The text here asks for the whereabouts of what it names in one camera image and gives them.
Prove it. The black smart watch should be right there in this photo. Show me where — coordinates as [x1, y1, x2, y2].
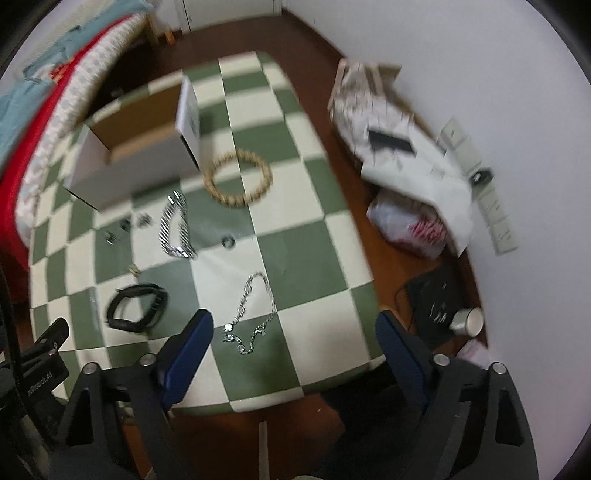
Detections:
[105, 283, 168, 333]

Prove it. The thin silver pendant necklace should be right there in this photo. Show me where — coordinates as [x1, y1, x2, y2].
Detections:
[221, 270, 280, 356]

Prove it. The chunky silver chain bracelet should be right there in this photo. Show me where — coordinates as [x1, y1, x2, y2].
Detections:
[158, 189, 198, 260]

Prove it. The small silver chain with ring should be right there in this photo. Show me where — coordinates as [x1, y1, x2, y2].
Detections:
[103, 211, 154, 245]

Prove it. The wooden bead bracelet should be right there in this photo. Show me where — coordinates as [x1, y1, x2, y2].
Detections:
[201, 149, 275, 210]

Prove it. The white cardboard box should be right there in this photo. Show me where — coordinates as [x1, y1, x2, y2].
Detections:
[63, 74, 212, 211]

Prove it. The black laptop bag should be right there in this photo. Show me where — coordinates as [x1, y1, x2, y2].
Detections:
[402, 265, 470, 350]

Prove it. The white mug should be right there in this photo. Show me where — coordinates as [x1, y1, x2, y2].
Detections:
[450, 308, 484, 338]

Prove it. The red blanket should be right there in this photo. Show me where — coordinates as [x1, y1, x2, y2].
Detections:
[1, 15, 129, 271]

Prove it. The white red plastic bag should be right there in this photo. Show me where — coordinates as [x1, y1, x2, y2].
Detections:
[367, 189, 448, 260]

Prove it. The green white checkered tablecloth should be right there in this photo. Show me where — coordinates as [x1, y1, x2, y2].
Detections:
[29, 52, 384, 415]

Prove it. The black charger plug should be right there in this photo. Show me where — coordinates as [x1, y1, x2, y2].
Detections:
[469, 168, 494, 188]

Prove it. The white patterned tote bag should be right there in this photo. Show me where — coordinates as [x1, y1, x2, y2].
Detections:
[328, 58, 473, 259]

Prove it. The black smartphone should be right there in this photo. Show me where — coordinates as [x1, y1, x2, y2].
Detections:
[368, 129, 416, 155]

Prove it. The patterned mattress sheet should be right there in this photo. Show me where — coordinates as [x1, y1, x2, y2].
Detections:
[15, 13, 148, 247]

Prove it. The teal quilt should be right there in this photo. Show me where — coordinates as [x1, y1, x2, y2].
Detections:
[1, 1, 153, 168]

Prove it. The wall socket strip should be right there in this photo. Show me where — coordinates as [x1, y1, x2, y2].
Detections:
[438, 117, 519, 255]

